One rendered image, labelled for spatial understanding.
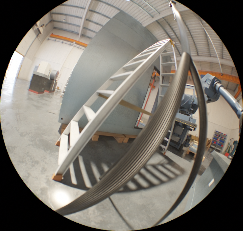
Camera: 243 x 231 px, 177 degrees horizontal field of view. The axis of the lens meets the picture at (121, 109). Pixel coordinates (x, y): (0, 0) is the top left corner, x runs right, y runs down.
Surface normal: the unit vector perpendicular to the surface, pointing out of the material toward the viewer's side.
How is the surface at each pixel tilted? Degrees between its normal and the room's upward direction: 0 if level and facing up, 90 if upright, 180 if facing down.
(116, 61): 90
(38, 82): 90
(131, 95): 90
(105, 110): 88
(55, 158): 0
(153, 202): 0
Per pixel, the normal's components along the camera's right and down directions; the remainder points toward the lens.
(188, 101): -0.33, -0.07
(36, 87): 0.50, 0.22
